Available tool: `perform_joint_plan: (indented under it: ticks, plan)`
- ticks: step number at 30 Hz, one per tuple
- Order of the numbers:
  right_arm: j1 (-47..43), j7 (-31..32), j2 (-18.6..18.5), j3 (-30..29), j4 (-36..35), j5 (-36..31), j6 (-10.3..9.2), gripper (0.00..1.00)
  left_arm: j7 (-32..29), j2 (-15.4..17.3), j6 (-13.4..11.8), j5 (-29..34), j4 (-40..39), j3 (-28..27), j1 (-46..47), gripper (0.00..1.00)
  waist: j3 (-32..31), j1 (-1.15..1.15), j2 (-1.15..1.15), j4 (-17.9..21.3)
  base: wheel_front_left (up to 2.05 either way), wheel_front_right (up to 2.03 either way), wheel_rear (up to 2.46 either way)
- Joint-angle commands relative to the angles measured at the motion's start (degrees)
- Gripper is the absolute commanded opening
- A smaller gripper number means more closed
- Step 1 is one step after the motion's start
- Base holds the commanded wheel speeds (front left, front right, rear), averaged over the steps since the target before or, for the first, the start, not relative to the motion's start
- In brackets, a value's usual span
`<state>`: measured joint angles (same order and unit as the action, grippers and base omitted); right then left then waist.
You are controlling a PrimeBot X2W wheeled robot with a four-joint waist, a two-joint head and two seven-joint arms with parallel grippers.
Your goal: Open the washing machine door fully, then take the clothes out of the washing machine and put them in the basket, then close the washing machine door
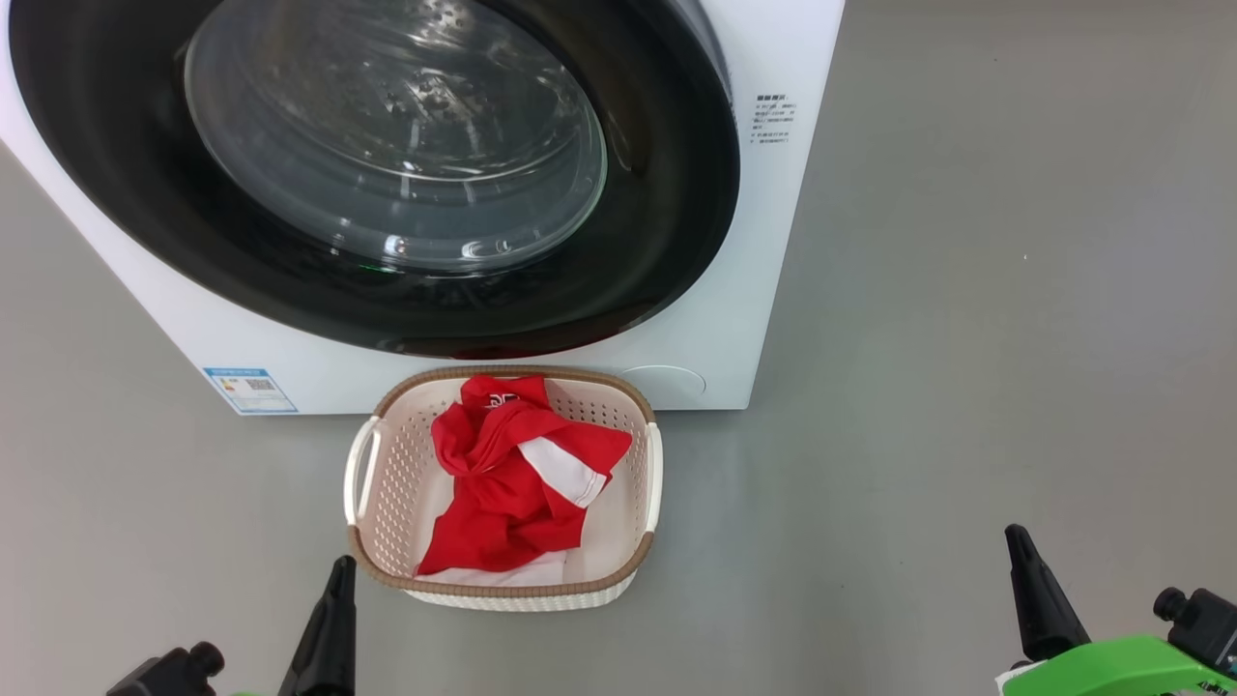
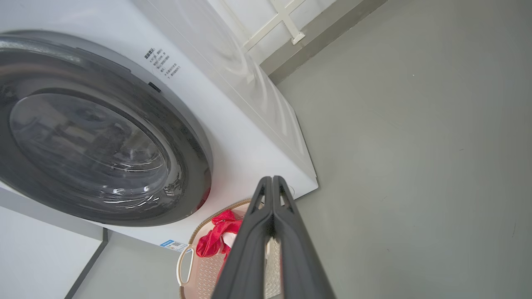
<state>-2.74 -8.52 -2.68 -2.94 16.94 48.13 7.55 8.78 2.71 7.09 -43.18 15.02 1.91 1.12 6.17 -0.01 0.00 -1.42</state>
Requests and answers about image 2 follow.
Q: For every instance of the blue energy label sticker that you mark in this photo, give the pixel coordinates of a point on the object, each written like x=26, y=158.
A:
x=173, y=245

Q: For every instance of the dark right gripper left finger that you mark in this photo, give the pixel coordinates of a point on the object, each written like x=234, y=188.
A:
x=249, y=257

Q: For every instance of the red and white garment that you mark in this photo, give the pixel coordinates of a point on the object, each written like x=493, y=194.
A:
x=214, y=238

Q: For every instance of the white front-load washing machine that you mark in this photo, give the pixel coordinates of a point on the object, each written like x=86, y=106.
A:
x=241, y=137

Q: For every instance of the black round glass washer door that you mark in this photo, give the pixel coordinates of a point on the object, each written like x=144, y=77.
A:
x=183, y=166

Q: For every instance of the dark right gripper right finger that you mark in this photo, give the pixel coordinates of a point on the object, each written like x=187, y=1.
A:
x=297, y=257

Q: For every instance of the cream laundry basket brown rim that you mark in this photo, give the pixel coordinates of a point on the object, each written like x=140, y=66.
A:
x=208, y=278

